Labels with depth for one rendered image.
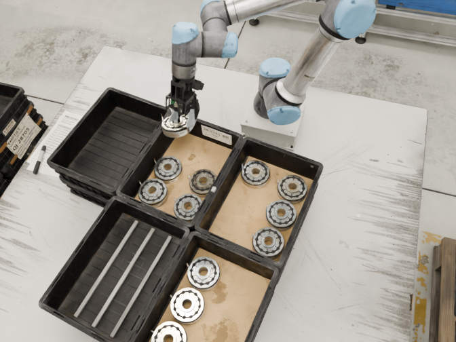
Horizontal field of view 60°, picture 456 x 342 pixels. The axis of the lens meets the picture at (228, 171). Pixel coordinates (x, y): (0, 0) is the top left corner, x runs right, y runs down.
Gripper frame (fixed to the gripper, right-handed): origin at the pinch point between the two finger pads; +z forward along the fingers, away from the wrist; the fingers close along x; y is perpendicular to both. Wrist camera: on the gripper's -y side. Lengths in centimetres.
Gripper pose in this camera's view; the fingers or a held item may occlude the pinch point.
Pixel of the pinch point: (184, 124)
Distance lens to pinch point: 138.8
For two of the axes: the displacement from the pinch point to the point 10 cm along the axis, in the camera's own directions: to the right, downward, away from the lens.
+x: 9.2, 3.2, -2.2
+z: -1.0, 7.5, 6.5
